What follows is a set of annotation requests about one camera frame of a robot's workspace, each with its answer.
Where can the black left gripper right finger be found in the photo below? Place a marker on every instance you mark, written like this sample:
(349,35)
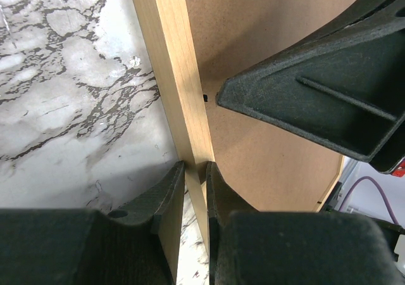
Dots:
(247,246)

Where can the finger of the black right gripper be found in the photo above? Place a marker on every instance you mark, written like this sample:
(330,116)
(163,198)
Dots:
(357,11)
(350,101)

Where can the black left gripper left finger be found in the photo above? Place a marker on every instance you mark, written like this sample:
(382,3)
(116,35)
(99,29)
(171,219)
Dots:
(137,243)

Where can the brown frame backing board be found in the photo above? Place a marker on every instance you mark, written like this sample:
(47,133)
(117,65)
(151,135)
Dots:
(231,36)

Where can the light wooden picture frame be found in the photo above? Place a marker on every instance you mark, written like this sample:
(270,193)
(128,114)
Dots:
(177,76)

